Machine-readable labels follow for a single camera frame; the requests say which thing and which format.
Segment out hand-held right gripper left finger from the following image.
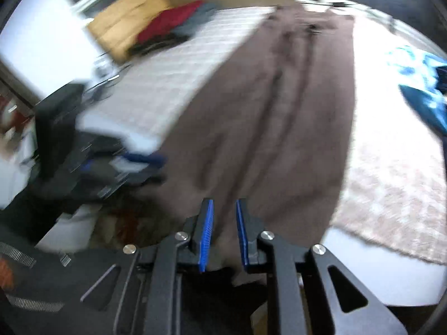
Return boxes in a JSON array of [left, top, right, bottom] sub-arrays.
[[38, 198, 214, 335]]

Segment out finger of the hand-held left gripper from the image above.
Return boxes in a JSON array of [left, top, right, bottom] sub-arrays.
[[117, 150, 167, 170]]

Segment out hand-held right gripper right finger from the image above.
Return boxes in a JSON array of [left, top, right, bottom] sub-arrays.
[[236, 199, 410, 335]]

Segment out brown pants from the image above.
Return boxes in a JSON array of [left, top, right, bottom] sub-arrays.
[[154, 3, 355, 287]]

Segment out black folded garment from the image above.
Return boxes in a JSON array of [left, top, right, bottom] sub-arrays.
[[127, 33, 191, 57]]

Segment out black jacket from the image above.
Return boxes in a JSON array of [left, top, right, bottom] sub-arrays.
[[0, 223, 140, 335]]

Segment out red folded garment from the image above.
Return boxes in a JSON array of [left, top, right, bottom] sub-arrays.
[[137, 0, 205, 44]]

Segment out pine wood board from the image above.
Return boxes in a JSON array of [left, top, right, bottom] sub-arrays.
[[87, 0, 175, 63]]

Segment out grey folded garment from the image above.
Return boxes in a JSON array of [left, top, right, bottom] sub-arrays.
[[168, 2, 219, 41]]

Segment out blue garment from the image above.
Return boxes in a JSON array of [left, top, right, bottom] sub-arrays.
[[384, 45, 447, 131]]

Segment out black cable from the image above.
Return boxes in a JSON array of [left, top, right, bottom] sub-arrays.
[[85, 61, 132, 92]]

